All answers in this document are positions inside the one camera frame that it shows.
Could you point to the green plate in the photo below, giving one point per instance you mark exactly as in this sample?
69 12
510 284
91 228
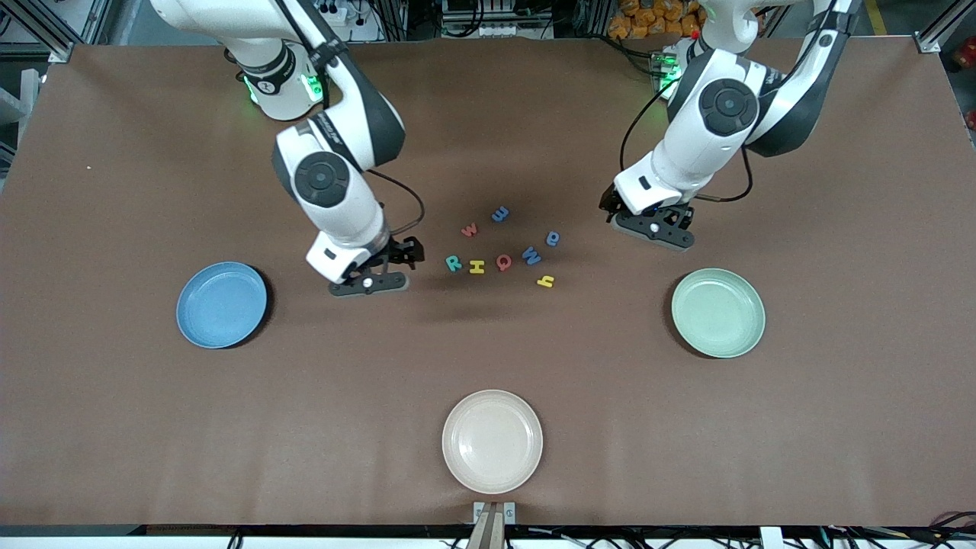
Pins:
718 313

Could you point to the blue foam capital W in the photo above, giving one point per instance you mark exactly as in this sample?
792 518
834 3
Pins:
531 256

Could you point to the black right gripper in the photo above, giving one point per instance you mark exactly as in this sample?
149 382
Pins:
399 252

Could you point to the teal foam letter R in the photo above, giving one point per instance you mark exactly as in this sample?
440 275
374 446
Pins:
453 264

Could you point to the grey side fixture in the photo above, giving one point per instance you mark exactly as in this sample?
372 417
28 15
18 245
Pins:
11 107

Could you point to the beige plate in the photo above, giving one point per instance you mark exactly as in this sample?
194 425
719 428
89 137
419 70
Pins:
492 442

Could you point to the aluminium frame profile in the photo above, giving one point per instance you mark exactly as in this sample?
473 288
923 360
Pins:
46 30
945 23

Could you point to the white block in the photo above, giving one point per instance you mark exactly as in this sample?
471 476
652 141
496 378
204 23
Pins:
771 537

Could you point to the black equipment rack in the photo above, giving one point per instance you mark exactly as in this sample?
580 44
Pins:
496 15

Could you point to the blue foam letter m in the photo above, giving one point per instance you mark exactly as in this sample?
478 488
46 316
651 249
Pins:
500 215

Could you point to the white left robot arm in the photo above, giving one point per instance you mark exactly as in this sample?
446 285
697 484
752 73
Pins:
728 107

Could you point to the red foam small w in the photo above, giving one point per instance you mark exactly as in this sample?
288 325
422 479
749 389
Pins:
470 230

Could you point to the metal table edge bracket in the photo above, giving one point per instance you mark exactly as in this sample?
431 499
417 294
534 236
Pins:
480 509

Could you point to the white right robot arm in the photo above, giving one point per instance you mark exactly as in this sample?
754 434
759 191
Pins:
328 179

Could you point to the red foam letter Q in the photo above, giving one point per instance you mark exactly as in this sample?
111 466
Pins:
499 263

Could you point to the yellow foam letter H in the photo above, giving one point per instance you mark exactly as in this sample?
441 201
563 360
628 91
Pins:
476 267

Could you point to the blue plate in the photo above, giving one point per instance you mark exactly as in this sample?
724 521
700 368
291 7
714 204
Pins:
221 305

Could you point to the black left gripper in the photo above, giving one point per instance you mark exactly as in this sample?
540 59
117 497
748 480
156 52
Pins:
678 214

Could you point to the yellow foam letter y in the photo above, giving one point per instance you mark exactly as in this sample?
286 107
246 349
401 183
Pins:
544 282

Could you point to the orange snack bag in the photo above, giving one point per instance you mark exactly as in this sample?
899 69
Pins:
648 19

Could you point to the white power strip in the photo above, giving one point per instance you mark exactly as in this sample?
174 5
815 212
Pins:
339 11

